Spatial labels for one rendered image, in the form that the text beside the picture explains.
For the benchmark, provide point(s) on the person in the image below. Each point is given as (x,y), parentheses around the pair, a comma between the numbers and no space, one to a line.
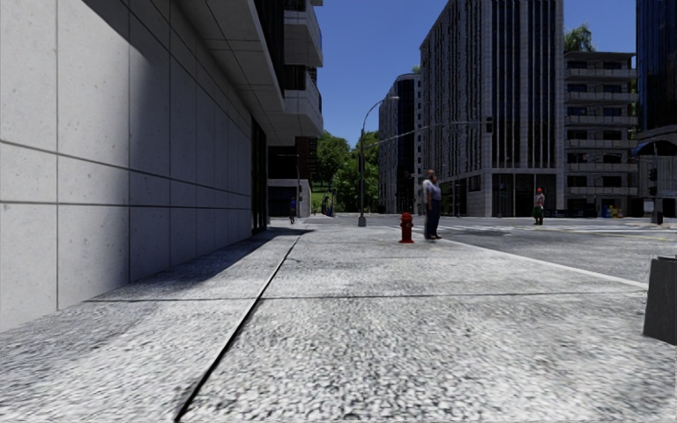
(538,207)
(326,205)
(432,203)
(292,209)

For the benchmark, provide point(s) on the trees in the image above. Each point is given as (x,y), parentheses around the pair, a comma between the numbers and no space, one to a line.
(344,169)

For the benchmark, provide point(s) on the traffic light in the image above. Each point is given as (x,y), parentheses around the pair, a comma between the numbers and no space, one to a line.
(362,174)
(655,182)

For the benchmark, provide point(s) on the red fire hydrant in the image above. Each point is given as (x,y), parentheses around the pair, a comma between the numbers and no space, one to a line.
(406,228)

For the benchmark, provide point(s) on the grey stone building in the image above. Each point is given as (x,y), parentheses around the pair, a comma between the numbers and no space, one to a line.
(399,148)

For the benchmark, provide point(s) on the grey stone tower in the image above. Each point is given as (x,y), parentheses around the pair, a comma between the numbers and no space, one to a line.
(492,95)

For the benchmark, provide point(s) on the pale concrete balcony building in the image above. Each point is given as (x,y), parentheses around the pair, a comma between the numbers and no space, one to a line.
(600,132)

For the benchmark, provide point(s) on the tree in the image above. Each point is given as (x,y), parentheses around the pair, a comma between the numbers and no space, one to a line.
(578,39)

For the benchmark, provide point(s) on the dark bin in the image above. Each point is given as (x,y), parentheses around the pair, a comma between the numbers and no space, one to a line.
(662,299)

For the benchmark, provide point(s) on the glass tower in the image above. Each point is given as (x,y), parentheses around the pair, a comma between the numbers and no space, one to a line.
(657,58)

